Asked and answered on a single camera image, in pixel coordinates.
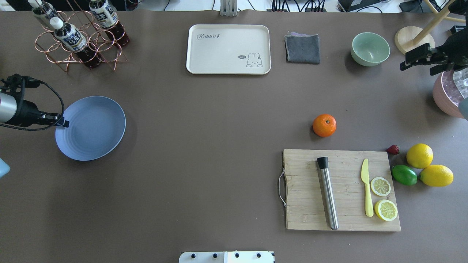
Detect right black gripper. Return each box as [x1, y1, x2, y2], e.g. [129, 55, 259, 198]
[400, 31, 468, 76]

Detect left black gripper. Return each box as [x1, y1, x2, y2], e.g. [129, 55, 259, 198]
[15, 99, 69, 128]

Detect blue plate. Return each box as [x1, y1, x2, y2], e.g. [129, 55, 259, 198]
[55, 96, 127, 161]

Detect orange fruit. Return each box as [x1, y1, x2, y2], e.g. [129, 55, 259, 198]
[312, 114, 337, 137]

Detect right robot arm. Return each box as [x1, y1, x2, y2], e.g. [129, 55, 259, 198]
[395, 0, 468, 118]

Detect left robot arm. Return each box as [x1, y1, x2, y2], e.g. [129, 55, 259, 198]
[0, 93, 69, 129]

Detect wooden stand round base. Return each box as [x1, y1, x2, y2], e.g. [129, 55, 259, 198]
[395, 0, 467, 54]

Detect pink bowl with ice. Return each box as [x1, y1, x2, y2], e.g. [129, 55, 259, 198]
[433, 69, 468, 119]

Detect green bowl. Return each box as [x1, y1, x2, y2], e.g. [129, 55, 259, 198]
[351, 32, 390, 67]

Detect tea bottle upper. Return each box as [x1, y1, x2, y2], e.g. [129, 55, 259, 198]
[49, 17, 101, 68]

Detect tea bottle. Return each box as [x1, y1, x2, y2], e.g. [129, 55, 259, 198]
[28, 0, 62, 29]
[88, 0, 130, 47]
[49, 17, 101, 68]

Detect red strawberry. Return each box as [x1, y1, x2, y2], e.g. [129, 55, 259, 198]
[386, 145, 400, 155]

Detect yellow lemon near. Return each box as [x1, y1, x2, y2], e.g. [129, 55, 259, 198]
[406, 143, 433, 169]

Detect yellow lemon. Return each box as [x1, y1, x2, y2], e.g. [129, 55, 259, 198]
[419, 165, 454, 187]
[406, 143, 433, 169]

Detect tea bottle lower outer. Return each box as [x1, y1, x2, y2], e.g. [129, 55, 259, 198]
[28, 0, 62, 29]

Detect tea bottle lower middle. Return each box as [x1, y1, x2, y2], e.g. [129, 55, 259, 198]
[88, 0, 130, 47]

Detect green lime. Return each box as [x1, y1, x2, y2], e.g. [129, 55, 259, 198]
[391, 165, 418, 186]

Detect grey folded cloth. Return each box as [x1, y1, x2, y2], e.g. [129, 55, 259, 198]
[284, 32, 321, 65]

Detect yellow lemon far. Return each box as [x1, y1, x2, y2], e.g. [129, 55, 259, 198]
[419, 165, 454, 187]

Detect steel muddler black tip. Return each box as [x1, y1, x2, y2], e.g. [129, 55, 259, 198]
[317, 157, 339, 231]

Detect thick lemon half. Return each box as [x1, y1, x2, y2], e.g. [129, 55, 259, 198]
[374, 199, 398, 221]

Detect yellow plastic knife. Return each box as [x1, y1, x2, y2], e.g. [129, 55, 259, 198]
[361, 159, 374, 217]

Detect cream rabbit tray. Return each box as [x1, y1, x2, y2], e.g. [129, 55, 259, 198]
[186, 24, 271, 75]

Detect wooden cutting board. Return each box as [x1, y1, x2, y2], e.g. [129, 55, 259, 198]
[283, 149, 401, 232]

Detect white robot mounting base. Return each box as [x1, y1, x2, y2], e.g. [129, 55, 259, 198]
[178, 251, 275, 263]

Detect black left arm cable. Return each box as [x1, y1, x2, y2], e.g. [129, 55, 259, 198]
[0, 82, 65, 132]

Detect copper wire bottle rack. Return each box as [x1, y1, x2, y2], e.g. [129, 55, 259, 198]
[34, 0, 129, 72]

